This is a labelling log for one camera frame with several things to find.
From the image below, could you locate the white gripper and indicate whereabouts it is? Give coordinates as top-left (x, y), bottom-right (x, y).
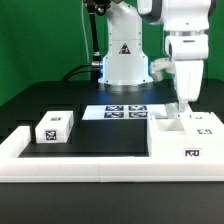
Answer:
top-left (165, 34), bottom-right (209, 112)

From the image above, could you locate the white cabinet body box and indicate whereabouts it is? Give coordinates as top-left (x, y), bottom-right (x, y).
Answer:
top-left (147, 114), bottom-right (224, 160)

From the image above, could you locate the white cabinet top block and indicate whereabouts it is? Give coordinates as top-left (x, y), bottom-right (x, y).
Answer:
top-left (35, 111), bottom-right (74, 143)

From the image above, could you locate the white base marker sheet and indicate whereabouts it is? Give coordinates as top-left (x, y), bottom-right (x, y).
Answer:
top-left (82, 104), bottom-right (167, 120)

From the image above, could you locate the white U-shaped workspace fence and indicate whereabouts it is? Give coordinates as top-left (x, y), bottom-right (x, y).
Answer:
top-left (0, 126), bottom-right (224, 183)

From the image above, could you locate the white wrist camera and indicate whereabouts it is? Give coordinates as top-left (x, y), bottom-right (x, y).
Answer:
top-left (150, 58), bottom-right (175, 82)

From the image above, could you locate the black cable bundle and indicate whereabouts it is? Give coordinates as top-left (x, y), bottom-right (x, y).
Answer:
top-left (60, 0), bottom-right (104, 82)

